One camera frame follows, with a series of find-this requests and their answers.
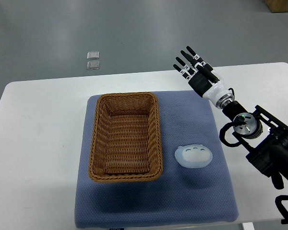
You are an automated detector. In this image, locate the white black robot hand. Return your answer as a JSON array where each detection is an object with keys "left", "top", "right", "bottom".
[{"left": 173, "top": 46, "right": 229, "bottom": 105}]

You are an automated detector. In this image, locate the blue white plush toy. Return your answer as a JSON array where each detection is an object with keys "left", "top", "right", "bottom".
[{"left": 174, "top": 144, "right": 213, "bottom": 169}]

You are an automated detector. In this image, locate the upper silver floor plate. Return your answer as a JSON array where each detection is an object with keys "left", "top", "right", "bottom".
[{"left": 87, "top": 51, "right": 99, "bottom": 60}]

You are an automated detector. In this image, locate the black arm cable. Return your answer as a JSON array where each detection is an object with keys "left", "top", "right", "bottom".
[{"left": 219, "top": 121, "right": 243, "bottom": 147}]

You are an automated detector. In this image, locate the brown cardboard box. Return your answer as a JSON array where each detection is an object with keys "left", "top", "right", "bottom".
[{"left": 264, "top": 0, "right": 288, "bottom": 13}]

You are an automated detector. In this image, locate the blue quilted mat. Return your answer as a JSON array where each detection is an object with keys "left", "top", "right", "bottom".
[{"left": 74, "top": 91, "right": 239, "bottom": 228}]

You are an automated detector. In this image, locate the brown wicker basket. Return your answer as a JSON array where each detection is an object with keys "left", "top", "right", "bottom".
[{"left": 88, "top": 92, "right": 163, "bottom": 183}]

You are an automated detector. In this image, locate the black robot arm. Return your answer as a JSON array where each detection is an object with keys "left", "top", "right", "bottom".
[{"left": 174, "top": 47, "right": 288, "bottom": 224}]

